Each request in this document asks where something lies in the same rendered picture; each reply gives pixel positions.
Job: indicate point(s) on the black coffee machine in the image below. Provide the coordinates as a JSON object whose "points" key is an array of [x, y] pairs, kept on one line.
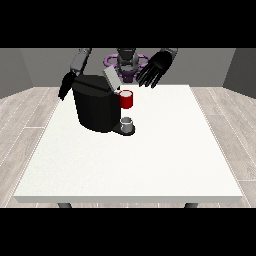
{"points": [[95, 106]]}

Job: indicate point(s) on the pale grey machine lid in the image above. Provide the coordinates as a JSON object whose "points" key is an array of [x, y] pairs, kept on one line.
{"points": [[112, 78]]}

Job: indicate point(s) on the red pod holder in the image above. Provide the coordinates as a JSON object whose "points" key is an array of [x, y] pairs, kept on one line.
{"points": [[126, 101]]}

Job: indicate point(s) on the grey robot trunk purple rings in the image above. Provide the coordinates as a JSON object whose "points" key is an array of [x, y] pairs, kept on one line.
{"points": [[126, 61]]}

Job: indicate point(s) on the small grey cup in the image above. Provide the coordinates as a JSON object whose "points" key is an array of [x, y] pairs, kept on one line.
{"points": [[126, 125]]}

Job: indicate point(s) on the dark table leg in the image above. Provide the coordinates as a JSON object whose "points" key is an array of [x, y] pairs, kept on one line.
{"points": [[65, 205], [191, 205]]}

